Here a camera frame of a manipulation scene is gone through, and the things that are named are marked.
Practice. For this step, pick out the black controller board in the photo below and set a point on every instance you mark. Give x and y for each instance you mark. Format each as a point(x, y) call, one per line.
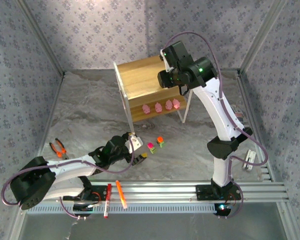
point(82, 211)
point(222, 210)

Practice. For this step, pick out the aluminium mounting rail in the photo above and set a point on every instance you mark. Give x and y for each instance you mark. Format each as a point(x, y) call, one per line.
point(152, 192)

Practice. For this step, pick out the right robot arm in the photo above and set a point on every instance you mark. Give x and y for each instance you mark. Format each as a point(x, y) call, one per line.
point(215, 105)

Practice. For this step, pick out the red and white marker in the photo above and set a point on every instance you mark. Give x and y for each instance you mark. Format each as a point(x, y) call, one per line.
point(107, 200)

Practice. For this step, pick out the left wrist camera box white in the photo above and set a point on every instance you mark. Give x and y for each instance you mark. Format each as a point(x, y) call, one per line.
point(136, 143)

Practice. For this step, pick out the green toy truck orange drum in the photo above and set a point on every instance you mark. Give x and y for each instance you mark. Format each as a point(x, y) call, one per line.
point(161, 142)

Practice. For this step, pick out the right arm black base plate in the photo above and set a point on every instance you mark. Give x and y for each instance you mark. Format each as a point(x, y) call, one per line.
point(205, 192)

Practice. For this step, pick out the grey marble pattern table sheet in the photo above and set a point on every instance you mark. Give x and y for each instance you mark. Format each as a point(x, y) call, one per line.
point(90, 107)

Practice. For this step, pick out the left black controller board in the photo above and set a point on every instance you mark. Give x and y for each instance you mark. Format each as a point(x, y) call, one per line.
point(82, 211)

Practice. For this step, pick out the green toy truck pink drum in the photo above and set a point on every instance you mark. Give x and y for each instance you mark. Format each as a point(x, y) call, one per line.
point(152, 148)

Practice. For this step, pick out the wooden shelf with white frame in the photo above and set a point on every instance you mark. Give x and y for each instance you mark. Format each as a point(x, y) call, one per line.
point(140, 80)

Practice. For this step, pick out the aluminium frame post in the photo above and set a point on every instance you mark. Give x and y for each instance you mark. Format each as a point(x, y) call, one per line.
point(42, 37)
point(260, 37)

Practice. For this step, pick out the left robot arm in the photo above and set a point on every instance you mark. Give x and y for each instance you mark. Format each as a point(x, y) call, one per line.
point(70, 167)

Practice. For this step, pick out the pink plastic toy pig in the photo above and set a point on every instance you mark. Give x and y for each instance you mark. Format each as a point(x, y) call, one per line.
point(158, 107)
point(168, 105)
point(146, 109)
point(176, 104)

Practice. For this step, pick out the right black controller board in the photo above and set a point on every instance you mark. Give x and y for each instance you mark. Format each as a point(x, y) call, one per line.
point(222, 210)

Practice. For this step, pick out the white plastic clip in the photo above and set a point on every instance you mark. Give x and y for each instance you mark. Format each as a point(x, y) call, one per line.
point(248, 160)

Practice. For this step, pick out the aluminium frame floor bar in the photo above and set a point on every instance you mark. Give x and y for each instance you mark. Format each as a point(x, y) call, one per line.
point(54, 102)
point(245, 92)

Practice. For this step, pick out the orange marker pen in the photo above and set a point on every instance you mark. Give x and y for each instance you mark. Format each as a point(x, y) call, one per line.
point(121, 195)

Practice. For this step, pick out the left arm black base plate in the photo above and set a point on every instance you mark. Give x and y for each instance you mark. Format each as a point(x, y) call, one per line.
point(101, 193)

